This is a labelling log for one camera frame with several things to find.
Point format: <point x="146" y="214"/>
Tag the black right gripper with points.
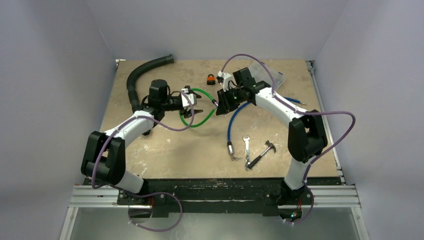
<point x="224" y="102"/>

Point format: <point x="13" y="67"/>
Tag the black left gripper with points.
<point x="188" y="113"/>

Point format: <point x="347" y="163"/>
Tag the orange black padlock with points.
<point x="210" y="80"/>

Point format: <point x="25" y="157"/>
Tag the blue cable lock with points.
<point x="230" y="124"/>

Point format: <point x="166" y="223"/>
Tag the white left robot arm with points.
<point x="104" y="159"/>

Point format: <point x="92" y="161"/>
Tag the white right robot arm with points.
<point x="306" y="137"/>

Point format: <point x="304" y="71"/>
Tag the clear plastic screw box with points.
<point x="259" y="73"/>

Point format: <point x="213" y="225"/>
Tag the silver open-end wrench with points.
<point x="246" y="140"/>

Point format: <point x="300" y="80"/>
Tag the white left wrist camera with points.
<point x="188" y="97"/>

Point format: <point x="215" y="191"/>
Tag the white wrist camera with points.
<point x="224" y="79"/>
<point x="188" y="97"/>

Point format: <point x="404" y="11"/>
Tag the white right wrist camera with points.
<point x="224" y="79"/>

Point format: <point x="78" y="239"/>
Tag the small black handle hammer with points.
<point x="270" y="146"/>

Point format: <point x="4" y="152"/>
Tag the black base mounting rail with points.
<point x="223" y="196"/>

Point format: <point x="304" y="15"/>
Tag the aluminium frame rail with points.
<point x="84" y="196"/>

